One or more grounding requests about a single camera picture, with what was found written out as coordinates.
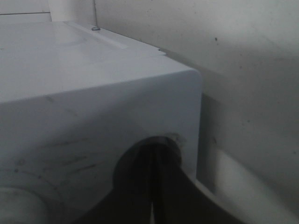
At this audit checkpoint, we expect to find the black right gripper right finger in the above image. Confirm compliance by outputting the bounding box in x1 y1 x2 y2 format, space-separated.
150 143 238 224

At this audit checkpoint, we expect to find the white microwave oven body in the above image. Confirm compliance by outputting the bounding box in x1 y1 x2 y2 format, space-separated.
0 21 202 224

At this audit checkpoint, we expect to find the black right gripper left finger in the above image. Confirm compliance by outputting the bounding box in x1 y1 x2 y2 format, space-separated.
77 142 156 224

